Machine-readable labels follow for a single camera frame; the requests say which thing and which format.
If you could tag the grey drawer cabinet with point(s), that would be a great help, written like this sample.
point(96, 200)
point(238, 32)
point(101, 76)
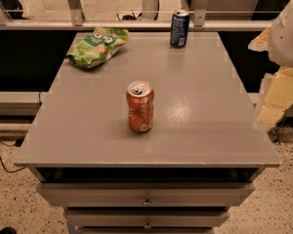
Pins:
point(156, 141)

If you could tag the grey drawer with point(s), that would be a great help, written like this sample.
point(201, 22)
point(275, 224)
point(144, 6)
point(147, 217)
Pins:
point(145, 218)
point(71, 195)

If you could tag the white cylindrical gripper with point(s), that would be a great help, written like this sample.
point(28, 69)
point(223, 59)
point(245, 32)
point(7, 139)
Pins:
point(287, 44)

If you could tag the blue pepsi can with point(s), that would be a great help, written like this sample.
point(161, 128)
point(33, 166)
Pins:
point(179, 28)

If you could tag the green rice chip bag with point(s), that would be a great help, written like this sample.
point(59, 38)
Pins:
point(98, 47)

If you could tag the top grey drawer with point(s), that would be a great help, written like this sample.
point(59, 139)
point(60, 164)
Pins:
point(71, 195)

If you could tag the metal railing frame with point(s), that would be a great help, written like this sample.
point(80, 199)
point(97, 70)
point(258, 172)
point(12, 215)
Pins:
point(151, 15)

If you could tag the black shoe tip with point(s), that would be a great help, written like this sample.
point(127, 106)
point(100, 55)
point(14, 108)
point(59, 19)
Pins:
point(8, 230)

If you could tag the orange soda can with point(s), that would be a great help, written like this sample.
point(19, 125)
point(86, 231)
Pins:
point(140, 97)

